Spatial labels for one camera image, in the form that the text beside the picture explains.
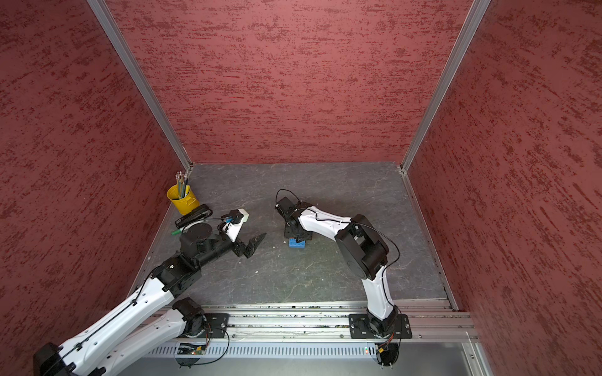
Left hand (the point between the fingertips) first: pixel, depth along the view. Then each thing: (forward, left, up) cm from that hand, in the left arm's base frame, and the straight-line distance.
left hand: (253, 228), depth 74 cm
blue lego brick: (+3, -12, -18) cm, 22 cm away
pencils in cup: (+23, +34, -7) cm, 42 cm away
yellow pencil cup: (+19, +35, -14) cm, 42 cm away
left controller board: (-31, +20, -23) cm, 43 cm away
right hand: (+7, -13, -20) cm, 25 cm away
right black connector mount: (-31, -43, -21) cm, 57 cm away
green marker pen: (+10, +37, -20) cm, 44 cm away
